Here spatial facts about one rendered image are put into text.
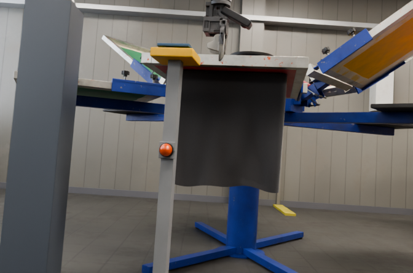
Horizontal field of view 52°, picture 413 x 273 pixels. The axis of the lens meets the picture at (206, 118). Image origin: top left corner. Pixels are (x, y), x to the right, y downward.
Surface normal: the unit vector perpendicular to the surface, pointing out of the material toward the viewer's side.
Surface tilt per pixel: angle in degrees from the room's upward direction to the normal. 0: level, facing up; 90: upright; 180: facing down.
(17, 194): 90
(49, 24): 90
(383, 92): 90
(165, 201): 90
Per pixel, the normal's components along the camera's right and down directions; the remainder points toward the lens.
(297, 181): 0.01, -0.07
